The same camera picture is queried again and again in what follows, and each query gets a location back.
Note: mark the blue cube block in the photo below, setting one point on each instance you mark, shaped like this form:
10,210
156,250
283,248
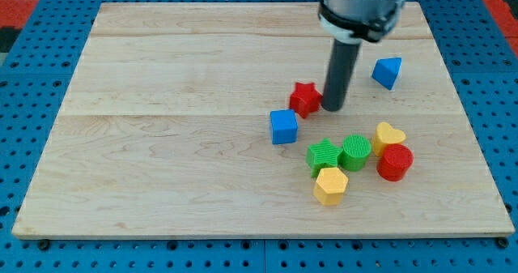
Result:
283,126

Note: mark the blue triangle block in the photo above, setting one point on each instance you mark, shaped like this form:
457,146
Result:
386,71

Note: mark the light wooden board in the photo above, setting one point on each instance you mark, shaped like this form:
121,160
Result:
164,133

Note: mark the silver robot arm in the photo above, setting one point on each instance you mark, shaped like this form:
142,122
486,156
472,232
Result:
352,21

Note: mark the green cylinder block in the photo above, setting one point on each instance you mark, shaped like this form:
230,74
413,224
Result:
355,151

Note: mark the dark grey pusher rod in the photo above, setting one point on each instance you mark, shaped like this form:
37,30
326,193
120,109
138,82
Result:
340,68

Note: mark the yellow hexagon block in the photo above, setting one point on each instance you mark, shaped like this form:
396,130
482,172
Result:
330,186

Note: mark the green star block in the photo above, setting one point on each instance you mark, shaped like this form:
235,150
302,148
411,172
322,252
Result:
322,155

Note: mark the red cylinder block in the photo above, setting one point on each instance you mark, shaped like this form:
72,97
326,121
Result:
395,162

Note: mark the red star block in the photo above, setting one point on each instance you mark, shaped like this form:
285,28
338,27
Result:
305,99

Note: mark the yellow heart block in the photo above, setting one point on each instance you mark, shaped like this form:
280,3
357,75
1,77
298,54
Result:
385,134

